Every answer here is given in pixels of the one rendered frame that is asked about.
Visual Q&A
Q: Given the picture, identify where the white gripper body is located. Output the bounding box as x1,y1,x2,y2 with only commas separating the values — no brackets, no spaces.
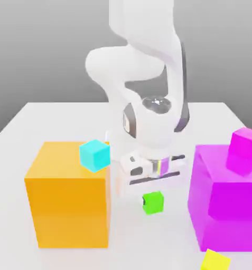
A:
116,170,189,199

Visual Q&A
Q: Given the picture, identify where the small green cube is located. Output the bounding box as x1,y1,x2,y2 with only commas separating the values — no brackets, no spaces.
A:
142,191,165,216

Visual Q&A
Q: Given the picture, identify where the small cyan cube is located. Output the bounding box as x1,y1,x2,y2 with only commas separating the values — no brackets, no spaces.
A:
79,139,111,173

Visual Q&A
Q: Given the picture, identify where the small magenta cube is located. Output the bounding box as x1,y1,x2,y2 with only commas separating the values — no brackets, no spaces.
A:
226,127,252,177

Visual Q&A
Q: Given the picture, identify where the small yellow cube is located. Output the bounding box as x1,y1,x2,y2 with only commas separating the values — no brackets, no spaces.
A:
200,248,231,270

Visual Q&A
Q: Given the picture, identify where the large magenta box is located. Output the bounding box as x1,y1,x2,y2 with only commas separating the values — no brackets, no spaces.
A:
188,144,252,253

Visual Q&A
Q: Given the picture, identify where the large orange box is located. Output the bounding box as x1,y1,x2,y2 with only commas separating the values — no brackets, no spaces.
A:
24,141,111,249

